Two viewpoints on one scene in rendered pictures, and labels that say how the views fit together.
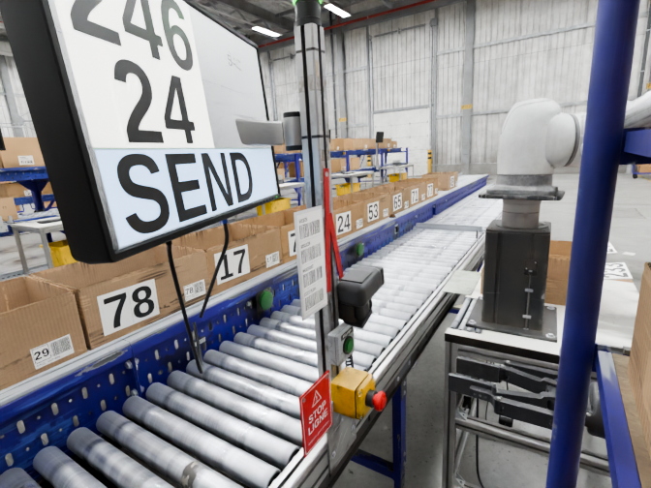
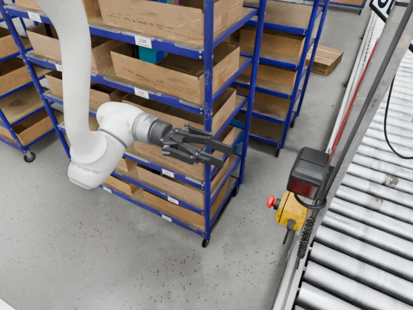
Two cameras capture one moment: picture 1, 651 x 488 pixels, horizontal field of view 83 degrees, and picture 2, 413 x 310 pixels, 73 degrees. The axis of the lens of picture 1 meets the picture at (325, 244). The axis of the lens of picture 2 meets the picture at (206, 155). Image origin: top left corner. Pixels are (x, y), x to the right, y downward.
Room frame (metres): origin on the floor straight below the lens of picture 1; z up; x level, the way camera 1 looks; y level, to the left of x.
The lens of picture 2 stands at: (1.12, -0.31, 1.48)
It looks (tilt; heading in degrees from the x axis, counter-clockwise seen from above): 43 degrees down; 175
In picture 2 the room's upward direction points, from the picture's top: straight up
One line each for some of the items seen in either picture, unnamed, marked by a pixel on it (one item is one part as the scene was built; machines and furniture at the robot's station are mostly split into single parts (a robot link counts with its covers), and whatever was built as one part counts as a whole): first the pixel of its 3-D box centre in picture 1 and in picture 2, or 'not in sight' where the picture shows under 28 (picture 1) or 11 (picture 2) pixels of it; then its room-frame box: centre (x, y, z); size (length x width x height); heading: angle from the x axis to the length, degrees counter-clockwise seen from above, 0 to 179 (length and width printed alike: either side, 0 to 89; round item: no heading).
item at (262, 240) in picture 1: (222, 255); not in sight; (1.42, 0.41, 0.96); 0.39 x 0.29 x 0.17; 147
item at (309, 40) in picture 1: (325, 269); (345, 141); (0.71, 0.00, 1.11); 0.12 x 0.05 x 0.88; 147
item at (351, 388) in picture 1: (363, 383); (286, 219); (0.71, -0.07, 0.84); 0.15 x 0.09 x 0.07; 147
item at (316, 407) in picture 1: (325, 403); not in sight; (0.64, 0.02, 0.85); 0.16 x 0.01 x 0.13; 147
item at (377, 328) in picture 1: (336, 321); not in sight; (1.26, -0.02, 0.72); 0.52 x 0.05 x 0.05; 57
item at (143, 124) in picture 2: not in sight; (149, 129); (0.43, -0.43, 0.95); 0.09 x 0.06 x 0.09; 147
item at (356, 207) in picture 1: (326, 219); not in sight; (2.08, -0.02, 0.96); 0.39 x 0.29 x 0.17; 147
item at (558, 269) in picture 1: (537, 277); not in sight; (1.40, -0.85, 0.80); 0.38 x 0.28 x 0.10; 57
